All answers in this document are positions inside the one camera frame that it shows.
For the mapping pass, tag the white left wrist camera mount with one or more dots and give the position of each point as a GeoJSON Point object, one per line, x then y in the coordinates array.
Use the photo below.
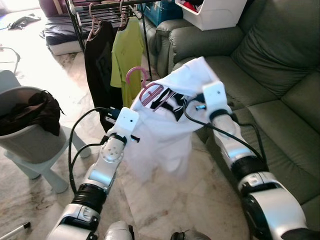
{"type": "Point", "coordinates": [126, 122]}

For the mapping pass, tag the white rod black tip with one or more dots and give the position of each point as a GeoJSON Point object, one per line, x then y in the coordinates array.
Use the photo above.
{"type": "Point", "coordinates": [15, 231]}

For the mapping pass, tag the blue suitcase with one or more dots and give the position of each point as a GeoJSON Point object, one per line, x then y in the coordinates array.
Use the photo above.
{"type": "Point", "coordinates": [162, 12]}

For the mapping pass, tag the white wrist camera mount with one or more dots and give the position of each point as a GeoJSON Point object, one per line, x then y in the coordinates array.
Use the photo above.
{"type": "Point", "coordinates": [126, 122]}
{"type": "Point", "coordinates": [216, 97]}

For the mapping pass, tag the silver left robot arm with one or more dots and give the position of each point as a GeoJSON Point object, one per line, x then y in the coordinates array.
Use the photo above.
{"type": "Point", "coordinates": [105, 165]}

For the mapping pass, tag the black shirt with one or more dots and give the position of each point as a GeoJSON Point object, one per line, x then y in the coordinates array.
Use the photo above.
{"type": "Point", "coordinates": [100, 70]}

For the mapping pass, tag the dark brown clothes heap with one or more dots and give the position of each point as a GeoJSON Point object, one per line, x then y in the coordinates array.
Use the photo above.
{"type": "Point", "coordinates": [30, 112]}

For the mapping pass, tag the grey robot leg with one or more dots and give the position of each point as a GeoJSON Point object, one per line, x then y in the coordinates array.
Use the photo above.
{"type": "Point", "coordinates": [190, 235]}
{"type": "Point", "coordinates": [119, 231]}

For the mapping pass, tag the small black cloth item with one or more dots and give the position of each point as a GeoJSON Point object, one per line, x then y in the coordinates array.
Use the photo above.
{"type": "Point", "coordinates": [22, 21]}

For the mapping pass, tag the grey laundry basket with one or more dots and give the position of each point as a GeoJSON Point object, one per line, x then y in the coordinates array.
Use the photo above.
{"type": "Point", "coordinates": [30, 147]}

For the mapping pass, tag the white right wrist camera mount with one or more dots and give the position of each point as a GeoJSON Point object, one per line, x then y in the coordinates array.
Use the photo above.
{"type": "Point", "coordinates": [216, 97]}

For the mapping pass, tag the grey robot right leg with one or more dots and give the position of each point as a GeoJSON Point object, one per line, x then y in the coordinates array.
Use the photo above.
{"type": "Point", "coordinates": [190, 235]}

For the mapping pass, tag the white plastic storage box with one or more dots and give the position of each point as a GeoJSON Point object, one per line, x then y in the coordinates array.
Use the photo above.
{"type": "Point", "coordinates": [215, 20]}

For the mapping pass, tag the dark blue folded mattress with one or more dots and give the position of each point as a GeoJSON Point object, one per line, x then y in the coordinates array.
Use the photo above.
{"type": "Point", "coordinates": [60, 35]}

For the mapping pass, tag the greyish mauve clothes hanger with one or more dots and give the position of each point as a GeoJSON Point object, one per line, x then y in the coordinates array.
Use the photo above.
{"type": "Point", "coordinates": [123, 20]}
{"type": "Point", "coordinates": [91, 31]}

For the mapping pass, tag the red cloth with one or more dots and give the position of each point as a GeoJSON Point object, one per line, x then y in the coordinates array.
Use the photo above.
{"type": "Point", "coordinates": [190, 4]}

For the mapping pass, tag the lime green shirt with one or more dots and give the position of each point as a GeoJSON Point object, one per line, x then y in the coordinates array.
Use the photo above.
{"type": "Point", "coordinates": [127, 55]}

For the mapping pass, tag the grey robot left leg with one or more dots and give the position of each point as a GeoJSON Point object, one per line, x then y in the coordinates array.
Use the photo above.
{"type": "Point", "coordinates": [119, 231]}

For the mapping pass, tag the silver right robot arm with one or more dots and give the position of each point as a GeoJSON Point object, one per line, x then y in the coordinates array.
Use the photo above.
{"type": "Point", "coordinates": [272, 210]}

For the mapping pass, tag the dark green leather sofa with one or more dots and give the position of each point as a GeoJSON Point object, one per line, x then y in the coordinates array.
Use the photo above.
{"type": "Point", "coordinates": [270, 75]}

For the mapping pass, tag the black metal drying rack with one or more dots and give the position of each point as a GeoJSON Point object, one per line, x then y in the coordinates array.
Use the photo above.
{"type": "Point", "coordinates": [148, 60]}

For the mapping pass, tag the white printed shirt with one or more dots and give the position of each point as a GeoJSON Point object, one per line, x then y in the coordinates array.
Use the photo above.
{"type": "Point", "coordinates": [160, 140]}

